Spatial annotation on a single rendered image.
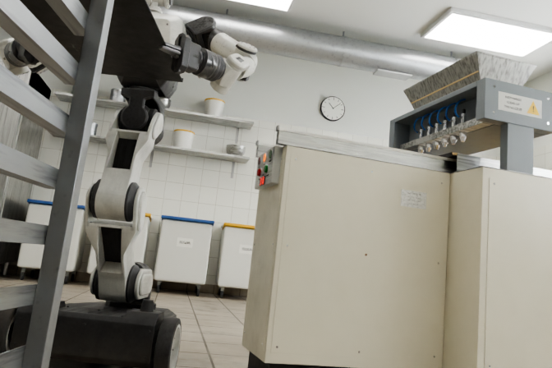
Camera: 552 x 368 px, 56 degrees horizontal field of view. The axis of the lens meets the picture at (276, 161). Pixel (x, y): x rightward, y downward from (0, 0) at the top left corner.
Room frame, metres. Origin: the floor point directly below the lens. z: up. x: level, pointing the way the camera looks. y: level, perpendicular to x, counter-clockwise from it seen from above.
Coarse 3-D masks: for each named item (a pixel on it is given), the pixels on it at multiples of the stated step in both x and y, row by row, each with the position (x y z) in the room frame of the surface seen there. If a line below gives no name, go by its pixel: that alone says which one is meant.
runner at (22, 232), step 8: (0, 224) 0.68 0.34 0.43; (8, 224) 0.70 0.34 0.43; (16, 224) 0.72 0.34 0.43; (24, 224) 0.74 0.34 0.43; (32, 224) 0.77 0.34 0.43; (40, 224) 0.80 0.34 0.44; (0, 232) 0.68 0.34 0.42; (8, 232) 0.70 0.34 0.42; (16, 232) 0.73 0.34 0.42; (24, 232) 0.75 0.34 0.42; (32, 232) 0.77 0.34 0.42; (40, 232) 0.80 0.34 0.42; (0, 240) 0.69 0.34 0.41; (8, 240) 0.71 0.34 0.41; (16, 240) 0.73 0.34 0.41; (24, 240) 0.75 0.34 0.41; (32, 240) 0.78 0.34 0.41; (40, 240) 0.81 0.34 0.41
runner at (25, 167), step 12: (0, 144) 0.64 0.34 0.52; (0, 156) 0.64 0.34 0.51; (12, 156) 0.67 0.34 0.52; (24, 156) 0.70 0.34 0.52; (0, 168) 0.65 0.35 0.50; (12, 168) 0.68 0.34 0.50; (24, 168) 0.71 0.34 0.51; (36, 168) 0.75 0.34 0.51; (48, 168) 0.79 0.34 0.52; (24, 180) 0.76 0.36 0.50; (36, 180) 0.76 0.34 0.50; (48, 180) 0.80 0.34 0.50
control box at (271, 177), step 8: (264, 152) 2.00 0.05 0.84; (272, 152) 1.89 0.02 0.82; (280, 152) 1.88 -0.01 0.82; (264, 160) 1.98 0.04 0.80; (272, 160) 1.88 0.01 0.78; (280, 160) 1.88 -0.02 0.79; (272, 168) 1.88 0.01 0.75; (256, 176) 2.09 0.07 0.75; (264, 176) 1.96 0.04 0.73; (272, 176) 1.87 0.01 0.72; (256, 184) 2.07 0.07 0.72; (264, 184) 1.95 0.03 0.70; (272, 184) 1.92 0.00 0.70
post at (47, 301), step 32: (96, 0) 0.82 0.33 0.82; (96, 32) 0.82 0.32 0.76; (96, 64) 0.82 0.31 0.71; (96, 96) 0.85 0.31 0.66; (64, 160) 0.82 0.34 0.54; (64, 192) 0.82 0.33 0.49; (64, 224) 0.82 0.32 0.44; (64, 256) 0.84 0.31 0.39; (32, 320) 0.82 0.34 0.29; (32, 352) 0.82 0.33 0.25
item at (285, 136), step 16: (288, 144) 1.85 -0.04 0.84; (304, 144) 1.86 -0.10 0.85; (320, 144) 1.88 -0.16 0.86; (336, 144) 1.90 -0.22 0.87; (352, 144) 1.92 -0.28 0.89; (368, 144) 1.93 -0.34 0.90; (384, 160) 1.95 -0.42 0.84; (400, 160) 1.97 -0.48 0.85; (416, 160) 1.99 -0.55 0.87; (432, 160) 2.01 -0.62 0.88; (448, 160) 2.03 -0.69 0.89
